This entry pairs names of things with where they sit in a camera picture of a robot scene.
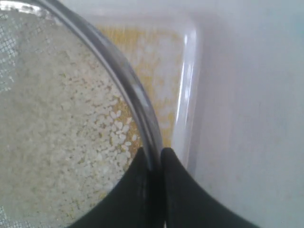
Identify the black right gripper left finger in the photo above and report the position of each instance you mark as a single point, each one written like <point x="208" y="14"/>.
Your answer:
<point x="126" y="205"/>

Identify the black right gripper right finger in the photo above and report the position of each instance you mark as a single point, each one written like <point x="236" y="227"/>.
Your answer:
<point x="188" y="205"/>

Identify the yellow grain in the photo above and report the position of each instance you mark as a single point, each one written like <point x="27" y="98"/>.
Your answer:
<point x="66" y="134"/>

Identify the round stainless steel sieve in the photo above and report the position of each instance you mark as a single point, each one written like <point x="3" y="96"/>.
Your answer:
<point x="33" y="13"/>

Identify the white square plastic tray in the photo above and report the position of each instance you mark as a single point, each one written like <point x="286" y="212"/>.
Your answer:
<point x="164" y="52"/>

